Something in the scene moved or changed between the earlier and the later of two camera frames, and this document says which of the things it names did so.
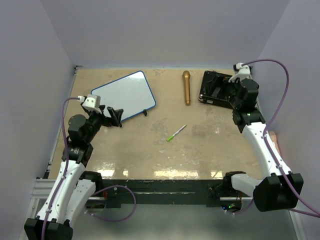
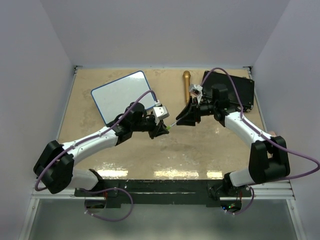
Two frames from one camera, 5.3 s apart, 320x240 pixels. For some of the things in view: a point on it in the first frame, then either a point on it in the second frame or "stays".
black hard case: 216,89 stays
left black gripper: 107,121 → 159,129
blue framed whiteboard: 132,93 stays
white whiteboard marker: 171,137 → 174,123
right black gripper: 236,83 → 189,119
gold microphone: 186,75 stays
